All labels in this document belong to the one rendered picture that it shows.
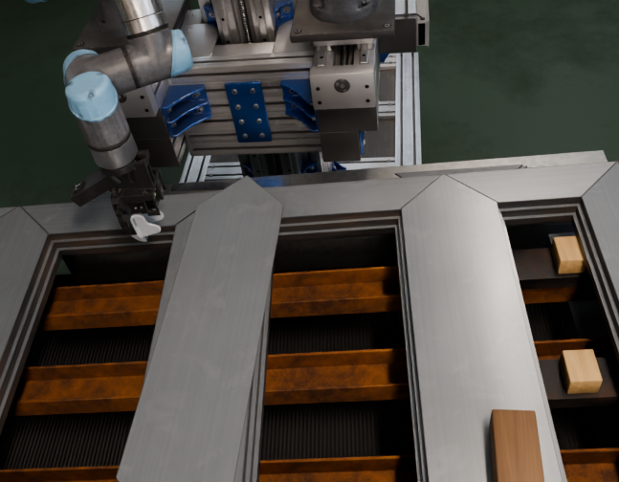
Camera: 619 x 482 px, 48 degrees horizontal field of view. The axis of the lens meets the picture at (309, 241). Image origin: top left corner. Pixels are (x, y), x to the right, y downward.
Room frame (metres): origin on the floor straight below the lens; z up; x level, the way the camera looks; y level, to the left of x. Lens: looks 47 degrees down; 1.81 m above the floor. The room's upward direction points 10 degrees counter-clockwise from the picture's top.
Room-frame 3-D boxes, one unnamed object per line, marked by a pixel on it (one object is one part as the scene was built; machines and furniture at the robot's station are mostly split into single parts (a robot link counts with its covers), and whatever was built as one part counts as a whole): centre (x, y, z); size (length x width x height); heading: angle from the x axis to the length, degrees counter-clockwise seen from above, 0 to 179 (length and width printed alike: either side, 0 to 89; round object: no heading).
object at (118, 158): (0.97, 0.30, 1.09); 0.08 x 0.08 x 0.05
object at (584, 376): (0.56, -0.40, 0.79); 0.06 x 0.05 x 0.04; 171
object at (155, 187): (0.96, 0.29, 1.01); 0.09 x 0.08 x 0.12; 81
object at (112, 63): (1.07, 0.31, 1.17); 0.11 x 0.11 x 0.08; 15
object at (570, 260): (0.80, -0.47, 0.79); 0.06 x 0.05 x 0.04; 171
